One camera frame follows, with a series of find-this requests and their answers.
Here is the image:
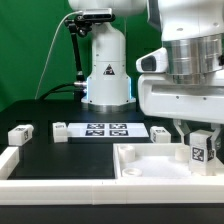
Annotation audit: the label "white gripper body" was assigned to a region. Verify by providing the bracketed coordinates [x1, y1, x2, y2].
[138, 74, 224, 124]

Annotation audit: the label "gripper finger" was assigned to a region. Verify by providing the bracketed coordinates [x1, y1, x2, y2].
[206, 124, 222, 161]
[173, 119, 190, 145]

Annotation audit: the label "white square tabletop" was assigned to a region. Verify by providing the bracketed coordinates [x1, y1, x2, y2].
[112, 142, 224, 180]

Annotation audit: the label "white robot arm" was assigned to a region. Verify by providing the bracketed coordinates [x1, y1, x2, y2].
[69, 0, 224, 125]

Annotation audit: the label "white marker sheet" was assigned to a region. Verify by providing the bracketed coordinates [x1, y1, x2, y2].
[67, 123, 149, 138]

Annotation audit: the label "white U-shaped fence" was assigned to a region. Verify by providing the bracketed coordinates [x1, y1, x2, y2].
[0, 147, 224, 205]

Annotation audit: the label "black base cables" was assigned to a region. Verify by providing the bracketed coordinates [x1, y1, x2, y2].
[35, 83, 84, 101]

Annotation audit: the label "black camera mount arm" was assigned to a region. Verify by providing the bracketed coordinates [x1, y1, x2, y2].
[64, 18, 91, 82]

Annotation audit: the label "grey camera on mount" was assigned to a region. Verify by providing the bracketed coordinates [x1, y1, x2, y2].
[82, 8, 112, 21]

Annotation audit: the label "white camera cable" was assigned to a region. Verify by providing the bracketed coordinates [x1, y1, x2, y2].
[34, 10, 84, 100]

